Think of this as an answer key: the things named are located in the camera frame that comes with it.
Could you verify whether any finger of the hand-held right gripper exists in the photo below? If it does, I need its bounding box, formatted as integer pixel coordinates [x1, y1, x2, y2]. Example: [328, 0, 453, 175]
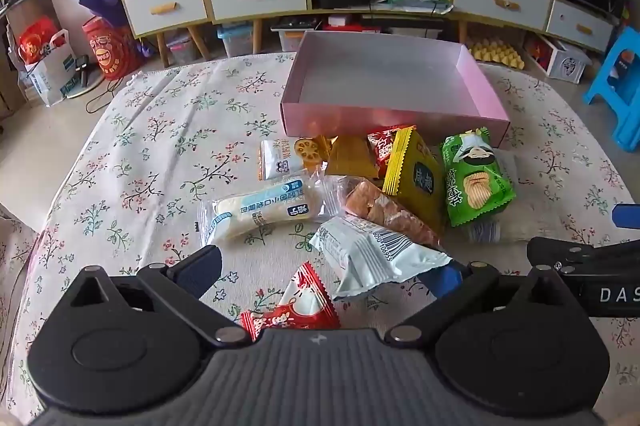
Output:
[526, 235, 597, 275]
[612, 203, 640, 231]

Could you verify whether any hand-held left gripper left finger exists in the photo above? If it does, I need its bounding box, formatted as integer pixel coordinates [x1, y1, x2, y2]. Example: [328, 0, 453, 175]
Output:
[67, 245, 253, 350]

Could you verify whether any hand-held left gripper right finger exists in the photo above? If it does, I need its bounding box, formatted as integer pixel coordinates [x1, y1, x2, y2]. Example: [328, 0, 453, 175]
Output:
[385, 261, 569, 348]

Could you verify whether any pale blue biscuit packet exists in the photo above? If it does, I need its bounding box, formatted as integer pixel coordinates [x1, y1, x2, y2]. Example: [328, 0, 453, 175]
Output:
[307, 213, 454, 303]

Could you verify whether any white bread roll packet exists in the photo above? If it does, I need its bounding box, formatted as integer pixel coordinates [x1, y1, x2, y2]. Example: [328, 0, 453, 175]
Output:
[196, 171, 342, 247]

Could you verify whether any clear biscuit packet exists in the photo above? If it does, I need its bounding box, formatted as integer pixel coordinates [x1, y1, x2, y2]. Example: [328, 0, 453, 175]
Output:
[334, 176, 443, 251]

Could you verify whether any yellow snack packet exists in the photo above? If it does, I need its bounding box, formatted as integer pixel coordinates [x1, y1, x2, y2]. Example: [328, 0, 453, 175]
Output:
[382, 127, 447, 234]

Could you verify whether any green potato chip packet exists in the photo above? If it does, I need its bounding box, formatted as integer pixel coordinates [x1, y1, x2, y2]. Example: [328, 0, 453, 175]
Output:
[440, 127, 517, 227]

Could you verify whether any small red cartoon snack packet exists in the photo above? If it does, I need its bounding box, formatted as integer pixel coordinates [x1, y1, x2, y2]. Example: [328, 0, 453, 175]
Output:
[239, 261, 342, 343]

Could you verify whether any white lotus root packet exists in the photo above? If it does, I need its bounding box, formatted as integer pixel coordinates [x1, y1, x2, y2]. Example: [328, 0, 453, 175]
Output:
[258, 135, 333, 181]

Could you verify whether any red white-lettered snack packet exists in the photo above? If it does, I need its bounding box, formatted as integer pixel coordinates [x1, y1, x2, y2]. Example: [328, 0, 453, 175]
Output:
[366, 125, 417, 179]

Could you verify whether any gold foil snack packet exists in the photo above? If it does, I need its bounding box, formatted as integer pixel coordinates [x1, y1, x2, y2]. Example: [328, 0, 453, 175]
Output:
[326, 135, 379, 180]

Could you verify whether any pink cardboard box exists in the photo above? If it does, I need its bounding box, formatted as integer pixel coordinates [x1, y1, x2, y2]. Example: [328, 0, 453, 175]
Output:
[280, 30, 512, 150]

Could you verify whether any floral tablecloth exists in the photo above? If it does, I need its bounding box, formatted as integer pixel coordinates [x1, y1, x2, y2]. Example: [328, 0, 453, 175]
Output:
[0, 50, 640, 426]

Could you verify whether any blue plastic stool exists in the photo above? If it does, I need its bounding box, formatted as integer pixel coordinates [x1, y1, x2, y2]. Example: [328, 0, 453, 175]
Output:
[582, 26, 640, 153]

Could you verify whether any white and red box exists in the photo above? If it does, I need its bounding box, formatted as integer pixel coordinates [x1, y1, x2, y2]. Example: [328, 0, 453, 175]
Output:
[524, 32, 594, 85]

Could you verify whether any yellow egg tray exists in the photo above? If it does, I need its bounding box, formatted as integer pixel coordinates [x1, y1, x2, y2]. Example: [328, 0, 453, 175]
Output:
[466, 37, 527, 70]

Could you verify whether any clear plastic storage bin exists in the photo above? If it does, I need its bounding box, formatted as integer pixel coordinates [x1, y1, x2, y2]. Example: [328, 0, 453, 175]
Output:
[217, 23, 257, 57]

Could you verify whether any red gift bag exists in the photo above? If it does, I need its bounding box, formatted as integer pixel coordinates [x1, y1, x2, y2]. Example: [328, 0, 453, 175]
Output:
[18, 17, 67, 65]
[82, 17, 144, 80]

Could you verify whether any white shopping bag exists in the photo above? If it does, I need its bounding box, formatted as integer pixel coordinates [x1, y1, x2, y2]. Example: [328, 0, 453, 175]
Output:
[17, 28, 82, 107]

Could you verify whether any wooden desk with shelf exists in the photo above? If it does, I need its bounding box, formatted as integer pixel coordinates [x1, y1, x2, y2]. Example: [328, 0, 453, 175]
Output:
[0, 0, 52, 117]

